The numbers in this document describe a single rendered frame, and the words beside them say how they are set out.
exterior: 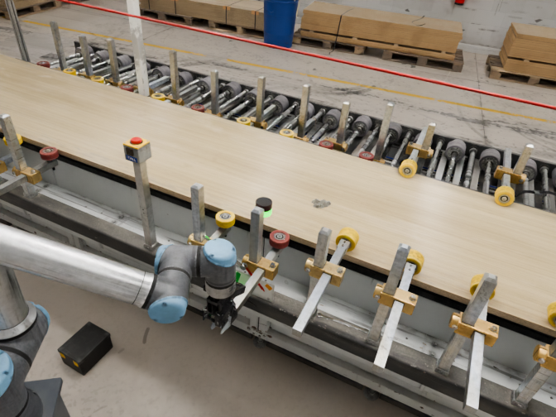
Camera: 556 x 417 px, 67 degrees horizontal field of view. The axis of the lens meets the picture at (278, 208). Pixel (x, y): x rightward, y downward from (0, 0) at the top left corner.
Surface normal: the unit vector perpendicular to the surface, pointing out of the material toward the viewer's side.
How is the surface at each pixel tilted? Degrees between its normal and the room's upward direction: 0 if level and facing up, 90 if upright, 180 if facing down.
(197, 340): 0
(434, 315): 90
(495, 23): 90
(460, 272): 0
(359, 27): 90
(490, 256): 0
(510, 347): 90
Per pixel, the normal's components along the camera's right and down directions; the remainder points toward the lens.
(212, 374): 0.07, -0.80
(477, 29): -0.33, 0.55
